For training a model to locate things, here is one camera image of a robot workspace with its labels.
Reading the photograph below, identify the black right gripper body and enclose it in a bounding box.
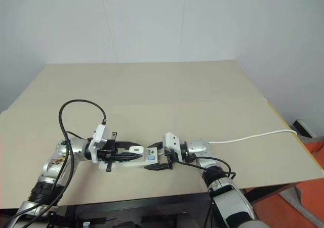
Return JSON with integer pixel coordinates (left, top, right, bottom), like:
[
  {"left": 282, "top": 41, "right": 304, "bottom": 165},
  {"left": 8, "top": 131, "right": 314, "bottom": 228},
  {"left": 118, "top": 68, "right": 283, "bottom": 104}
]
[{"left": 164, "top": 148, "right": 178, "bottom": 170}]

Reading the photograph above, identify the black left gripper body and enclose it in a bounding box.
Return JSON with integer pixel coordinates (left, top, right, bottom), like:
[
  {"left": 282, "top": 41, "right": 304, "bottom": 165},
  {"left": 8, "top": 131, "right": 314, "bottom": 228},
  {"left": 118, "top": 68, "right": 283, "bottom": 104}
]
[{"left": 97, "top": 131, "right": 120, "bottom": 173}]

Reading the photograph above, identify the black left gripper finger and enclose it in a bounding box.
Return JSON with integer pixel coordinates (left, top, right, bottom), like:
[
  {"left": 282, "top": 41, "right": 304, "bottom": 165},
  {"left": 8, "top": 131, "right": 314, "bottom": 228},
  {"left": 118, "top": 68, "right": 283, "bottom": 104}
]
[
  {"left": 116, "top": 141, "right": 140, "bottom": 149},
  {"left": 116, "top": 152, "right": 143, "bottom": 162}
]

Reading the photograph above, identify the white charger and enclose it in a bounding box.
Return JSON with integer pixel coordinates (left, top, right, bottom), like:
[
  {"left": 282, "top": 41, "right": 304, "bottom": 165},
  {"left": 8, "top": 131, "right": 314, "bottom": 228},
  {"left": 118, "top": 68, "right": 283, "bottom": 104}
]
[{"left": 128, "top": 145, "right": 145, "bottom": 155}]

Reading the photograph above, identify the white power strip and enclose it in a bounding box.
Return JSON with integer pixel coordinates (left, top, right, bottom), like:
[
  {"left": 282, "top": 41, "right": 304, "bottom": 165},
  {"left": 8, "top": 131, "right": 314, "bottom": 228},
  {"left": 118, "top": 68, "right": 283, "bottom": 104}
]
[{"left": 98, "top": 148, "right": 160, "bottom": 172}]

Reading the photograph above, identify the black and white box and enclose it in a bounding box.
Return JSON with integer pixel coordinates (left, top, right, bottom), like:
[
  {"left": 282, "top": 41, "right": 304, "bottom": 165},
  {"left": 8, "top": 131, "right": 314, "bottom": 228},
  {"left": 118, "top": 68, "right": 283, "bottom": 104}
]
[{"left": 292, "top": 118, "right": 316, "bottom": 139}]

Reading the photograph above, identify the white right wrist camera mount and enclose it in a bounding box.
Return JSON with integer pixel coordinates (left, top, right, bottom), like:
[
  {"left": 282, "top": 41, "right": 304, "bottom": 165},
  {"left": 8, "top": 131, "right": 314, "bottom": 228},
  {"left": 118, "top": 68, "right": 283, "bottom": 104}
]
[{"left": 162, "top": 131, "right": 185, "bottom": 162}]

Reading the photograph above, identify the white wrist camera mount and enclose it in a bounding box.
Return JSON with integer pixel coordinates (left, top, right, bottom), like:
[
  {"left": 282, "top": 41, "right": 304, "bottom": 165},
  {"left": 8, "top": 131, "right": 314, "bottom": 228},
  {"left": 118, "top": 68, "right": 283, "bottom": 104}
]
[
  {"left": 162, "top": 131, "right": 185, "bottom": 162},
  {"left": 88, "top": 123, "right": 112, "bottom": 164}
]

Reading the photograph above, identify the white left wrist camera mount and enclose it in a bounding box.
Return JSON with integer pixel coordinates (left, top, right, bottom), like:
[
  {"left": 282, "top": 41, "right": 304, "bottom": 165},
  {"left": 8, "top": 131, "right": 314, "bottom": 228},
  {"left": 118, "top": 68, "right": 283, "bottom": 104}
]
[{"left": 88, "top": 123, "right": 112, "bottom": 164}]

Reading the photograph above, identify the black table frame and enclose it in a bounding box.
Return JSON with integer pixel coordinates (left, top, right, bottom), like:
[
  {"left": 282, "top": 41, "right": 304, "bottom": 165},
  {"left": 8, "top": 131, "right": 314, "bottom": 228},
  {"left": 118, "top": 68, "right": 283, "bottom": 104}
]
[{"left": 48, "top": 184, "right": 298, "bottom": 228}]

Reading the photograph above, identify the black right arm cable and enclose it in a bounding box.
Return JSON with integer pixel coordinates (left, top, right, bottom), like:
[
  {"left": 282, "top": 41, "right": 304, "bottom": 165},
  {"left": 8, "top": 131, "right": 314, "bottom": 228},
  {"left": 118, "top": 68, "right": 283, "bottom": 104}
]
[{"left": 174, "top": 156, "right": 237, "bottom": 181}]

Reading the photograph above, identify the white power strip cable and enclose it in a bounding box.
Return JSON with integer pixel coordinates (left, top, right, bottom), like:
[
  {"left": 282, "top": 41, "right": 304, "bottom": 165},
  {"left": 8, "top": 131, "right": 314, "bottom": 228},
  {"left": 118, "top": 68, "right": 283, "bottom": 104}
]
[{"left": 207, "top": 129, "right": 298, "bottom": 145}]

